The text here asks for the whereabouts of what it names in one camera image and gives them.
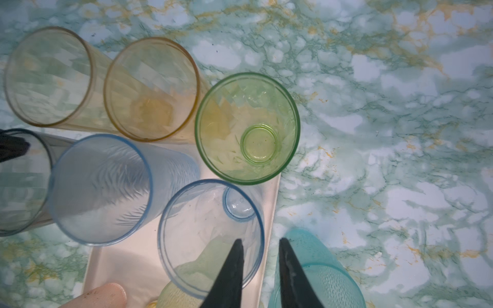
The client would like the dark grey clear glass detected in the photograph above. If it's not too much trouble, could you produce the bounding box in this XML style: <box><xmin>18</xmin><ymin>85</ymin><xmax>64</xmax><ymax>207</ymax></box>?
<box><xmin>1</xmin><ymin>128</ymin><xmax>75</xmax><ymax>237</ymax></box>

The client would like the yellow glass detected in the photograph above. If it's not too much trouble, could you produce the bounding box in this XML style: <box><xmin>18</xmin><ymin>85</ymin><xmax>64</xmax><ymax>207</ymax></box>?
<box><xmin>103</xmin><ymin>37</ymin><xmax>211</xmax><ymax>144</ymax></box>
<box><xmin>4</xmin><ymin>26</ymin><xmax>117</xmax><ymax>133</ymax></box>

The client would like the green clear glass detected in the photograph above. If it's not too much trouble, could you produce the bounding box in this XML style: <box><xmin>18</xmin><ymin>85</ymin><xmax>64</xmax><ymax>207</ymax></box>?
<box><xmin>195</xmin><ymin>73</ymin><xmax>301</xmax><ymax>186</ymax></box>

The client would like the beige rectangular tray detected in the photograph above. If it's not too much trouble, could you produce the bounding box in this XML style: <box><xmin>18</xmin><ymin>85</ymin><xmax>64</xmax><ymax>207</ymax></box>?
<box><xmin>81</xmin><ymin>130</ymin><xmax>282</xmax><ymax>308</ymax></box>

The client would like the teal clear glass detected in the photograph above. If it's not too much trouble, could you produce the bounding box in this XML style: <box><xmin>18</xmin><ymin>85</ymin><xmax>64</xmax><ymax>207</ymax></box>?
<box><xmin>157</xmin><ymin>179</ymin><xmax>265</xmax><ymax>299</ymax></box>

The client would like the blue clear glass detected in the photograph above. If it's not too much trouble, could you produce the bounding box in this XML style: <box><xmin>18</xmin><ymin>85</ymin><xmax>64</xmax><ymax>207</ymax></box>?
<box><xmin>47</xmin><ymin>134</ymin><xmax>200</xmax><ymax>246</ymax></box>

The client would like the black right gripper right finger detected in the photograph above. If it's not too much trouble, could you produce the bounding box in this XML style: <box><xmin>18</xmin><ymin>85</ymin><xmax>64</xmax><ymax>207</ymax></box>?
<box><xmin>279</xmin><ymin>237</ymin><xmax>323</xmax><ymax>308</ymax></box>

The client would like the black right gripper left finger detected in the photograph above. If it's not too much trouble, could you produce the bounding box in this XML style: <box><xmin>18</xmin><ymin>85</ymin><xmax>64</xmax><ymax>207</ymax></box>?
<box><xmin>200</xmin><ymin>239</ymin><xmax>244</xmax><ymax>308</ymax></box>

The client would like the frosted pink glass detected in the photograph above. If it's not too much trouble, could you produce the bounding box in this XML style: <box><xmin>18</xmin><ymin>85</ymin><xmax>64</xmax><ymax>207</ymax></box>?
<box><xmin>60</xmin><ymin>283</ymin><xmax>127</xmax><ymax>308</ymax></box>

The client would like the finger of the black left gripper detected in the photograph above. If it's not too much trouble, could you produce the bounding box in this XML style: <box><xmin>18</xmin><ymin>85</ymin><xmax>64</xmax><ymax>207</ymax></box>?
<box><xmin>1</xmin><ymin>130</ymin><xmax>30</xmax><ymax>162</ymax></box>

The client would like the frosted light green glass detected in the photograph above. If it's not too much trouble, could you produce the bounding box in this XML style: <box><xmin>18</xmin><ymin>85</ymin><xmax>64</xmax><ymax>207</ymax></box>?
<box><xmin>156</xmin><ymin>282</ymin><xmax>203</xmax><ymax>308</ymax></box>

